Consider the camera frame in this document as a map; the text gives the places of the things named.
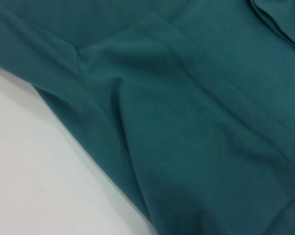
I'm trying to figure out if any teal blue shirt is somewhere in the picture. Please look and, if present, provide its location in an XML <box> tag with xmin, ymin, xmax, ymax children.
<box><xmin>0</xmin><ymin>0</ymin><xmax>295</xmax><ymax>235</ymax></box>

